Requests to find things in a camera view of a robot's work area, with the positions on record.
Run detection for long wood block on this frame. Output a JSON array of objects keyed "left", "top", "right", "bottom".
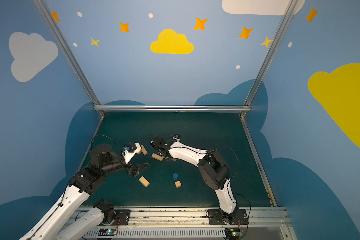
[
  {"left": 141, "top": 145, "right": 148, "bottom": 155},
  {"left": 152, "top": 154, "right": 164, "bottom": 162}
]

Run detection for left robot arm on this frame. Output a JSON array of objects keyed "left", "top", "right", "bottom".
[{"left": 22, "top": 143, "right": 150, "bottom": 240}]

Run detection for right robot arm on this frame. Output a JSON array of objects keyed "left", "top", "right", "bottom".
[{"left": 150, "top": 135, "right": 239, "bottom": 224}]

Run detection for wide wood block front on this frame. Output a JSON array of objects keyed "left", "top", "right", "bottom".
[{"left": 139, "top": 177, "right": 150, "bottom": 187}]

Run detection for small wood cube front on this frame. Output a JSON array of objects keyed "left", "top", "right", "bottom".
[{"left": 175, "top": 181, "right": 182, "bottom": 188}]

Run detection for rear horizontal aluminium bar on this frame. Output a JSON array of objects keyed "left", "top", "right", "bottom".
[{"left": 94, "top": 105, "right": 251, "bottom": 112}]

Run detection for left controller board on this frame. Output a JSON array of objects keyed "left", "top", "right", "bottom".
[{"left": 98, "top": 229, "right": 118, "bottom": 237}]

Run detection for controller board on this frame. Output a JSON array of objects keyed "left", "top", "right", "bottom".
[
  {"left": 98, "top": 229, "right": 118, "bottom": 237},
  {"left": 225, "top": 228, "right": 242, "bottom": 240}
]

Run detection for right controller board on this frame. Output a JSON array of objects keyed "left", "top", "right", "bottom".
[{"left": 225, "top": 228, "right": 242, "bottom": 240}]

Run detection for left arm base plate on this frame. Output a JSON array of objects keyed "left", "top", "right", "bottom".
[{"left": 110, "top": 209, "right": 131, "bottom": 227}]

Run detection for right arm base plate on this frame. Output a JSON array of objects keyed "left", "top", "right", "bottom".
[{"left": 206, "top": 209, "right": 249, "bottom": 225}]

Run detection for left diagonal aluminium post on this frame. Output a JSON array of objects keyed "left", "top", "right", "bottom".
[{"left": 33, "top": 0, "right": 101, "bottom": 107}]

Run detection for diagonal aluminium post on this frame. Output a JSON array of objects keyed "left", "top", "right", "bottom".
[
  {"left": 33, "top": 0, "right": 101, "bottom": 107},
  {"left": 240, "top": 0, "right": 299, "bottom": 120}
]

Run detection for aluminium rail front frame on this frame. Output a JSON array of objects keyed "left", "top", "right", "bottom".
[{"left": 62, "top": 207, "right": 297, "bottom": 240}]

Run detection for right diagonal aluminium post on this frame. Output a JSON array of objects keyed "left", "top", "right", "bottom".
[{"left": 240, "top": 0, "right": 299, "bottom": 120}]

